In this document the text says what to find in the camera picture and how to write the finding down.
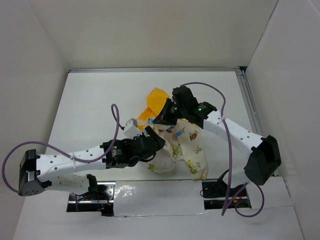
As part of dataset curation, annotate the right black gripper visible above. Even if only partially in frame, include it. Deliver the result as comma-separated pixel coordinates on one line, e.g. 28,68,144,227
153,97,188,126

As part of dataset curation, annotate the yellow and cream baby jacket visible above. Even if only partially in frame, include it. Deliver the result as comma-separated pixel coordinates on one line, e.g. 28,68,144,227
137,88,208,180

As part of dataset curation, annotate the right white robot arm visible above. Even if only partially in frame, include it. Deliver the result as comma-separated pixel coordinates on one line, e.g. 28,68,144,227
153,86,282,196

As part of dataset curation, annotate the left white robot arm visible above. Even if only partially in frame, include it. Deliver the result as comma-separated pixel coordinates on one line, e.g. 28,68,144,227
18,126,166,200

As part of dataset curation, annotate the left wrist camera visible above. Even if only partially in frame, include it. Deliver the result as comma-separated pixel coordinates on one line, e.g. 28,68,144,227
123,118,141,139

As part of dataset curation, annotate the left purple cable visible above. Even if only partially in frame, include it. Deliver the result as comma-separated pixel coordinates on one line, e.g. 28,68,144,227
1,103,126,213

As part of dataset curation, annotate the purple cable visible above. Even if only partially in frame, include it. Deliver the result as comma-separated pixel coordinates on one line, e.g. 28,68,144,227
178,81,266,218
1,103,126,213

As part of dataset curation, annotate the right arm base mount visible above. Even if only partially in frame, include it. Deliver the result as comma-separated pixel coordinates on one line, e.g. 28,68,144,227
199,170,251,210

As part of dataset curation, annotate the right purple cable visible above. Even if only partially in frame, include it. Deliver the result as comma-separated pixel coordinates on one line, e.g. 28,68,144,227
178,81,266,218

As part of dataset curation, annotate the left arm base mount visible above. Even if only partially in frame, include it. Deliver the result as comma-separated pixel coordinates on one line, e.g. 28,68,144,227
66,174,116,217

